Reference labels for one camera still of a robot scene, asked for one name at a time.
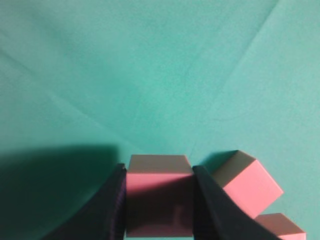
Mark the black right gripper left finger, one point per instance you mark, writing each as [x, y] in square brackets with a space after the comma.
[103, 217]

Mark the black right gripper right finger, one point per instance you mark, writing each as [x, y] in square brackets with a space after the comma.
[217, 217]

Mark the pink cube moved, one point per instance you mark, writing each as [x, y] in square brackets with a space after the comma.
[159, 196]
[247, 183]
[281, 226]

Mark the green cloth backdrop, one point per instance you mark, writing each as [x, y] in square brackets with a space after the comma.
[85, 84]

